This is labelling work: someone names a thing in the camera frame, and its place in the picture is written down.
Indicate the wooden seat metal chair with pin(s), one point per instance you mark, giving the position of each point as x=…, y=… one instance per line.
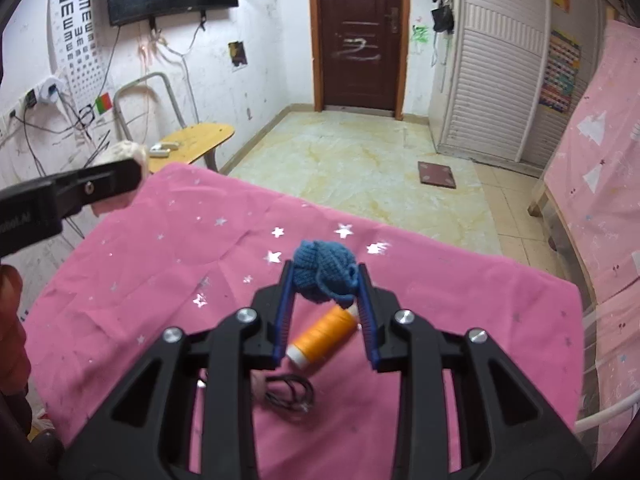
x=200, y=137

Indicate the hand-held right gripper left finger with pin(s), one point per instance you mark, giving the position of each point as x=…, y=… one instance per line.
x=282, y=320

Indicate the small black hanging bag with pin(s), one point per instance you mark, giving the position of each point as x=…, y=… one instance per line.
x=443, y=19

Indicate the dark brown door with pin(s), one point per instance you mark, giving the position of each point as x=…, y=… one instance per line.
x=360, y=35

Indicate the white metal rail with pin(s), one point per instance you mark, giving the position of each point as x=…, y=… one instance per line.
x=610, y=415

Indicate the colourful grid wall poster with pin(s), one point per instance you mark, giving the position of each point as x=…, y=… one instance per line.
x=560, y=72

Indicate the pink printed bed sheet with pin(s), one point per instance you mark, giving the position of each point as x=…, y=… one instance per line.
x=600, y=170

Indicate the wooden bed frame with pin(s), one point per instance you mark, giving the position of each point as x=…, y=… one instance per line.
x=565, y=230

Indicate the orange thread spool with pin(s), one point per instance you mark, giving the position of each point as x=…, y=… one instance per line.
x=320, y=337

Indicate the brown floor mat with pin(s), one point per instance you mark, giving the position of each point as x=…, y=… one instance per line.
x=437, y=175

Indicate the pink star tablecloth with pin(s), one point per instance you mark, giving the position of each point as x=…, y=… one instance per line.
x=175, y=260

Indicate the white wall charger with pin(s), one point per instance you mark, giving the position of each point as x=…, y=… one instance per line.
x=51, y=90

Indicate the white ribbed sock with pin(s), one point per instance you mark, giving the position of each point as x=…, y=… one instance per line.
x=132, y=152

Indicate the person's left hand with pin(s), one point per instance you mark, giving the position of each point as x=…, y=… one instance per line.
x=10, y=330

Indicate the white louvred wardrobe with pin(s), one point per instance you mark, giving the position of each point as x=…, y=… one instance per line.
x=495, y=70

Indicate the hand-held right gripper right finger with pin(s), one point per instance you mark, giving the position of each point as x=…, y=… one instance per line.
x=367, y=330

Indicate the white remote control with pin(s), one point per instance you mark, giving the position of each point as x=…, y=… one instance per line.
x=159, y=153
x=170, y=146

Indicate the red green flag sticker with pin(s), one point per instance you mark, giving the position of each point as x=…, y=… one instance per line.
x=104, y=104

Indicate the white eye chart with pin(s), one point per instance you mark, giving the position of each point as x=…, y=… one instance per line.
x=75, y=35

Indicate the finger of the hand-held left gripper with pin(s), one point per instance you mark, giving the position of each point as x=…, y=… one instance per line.
x=100, y=182

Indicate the blue yarn ball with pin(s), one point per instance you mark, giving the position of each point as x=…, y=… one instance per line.
x=320, y=270

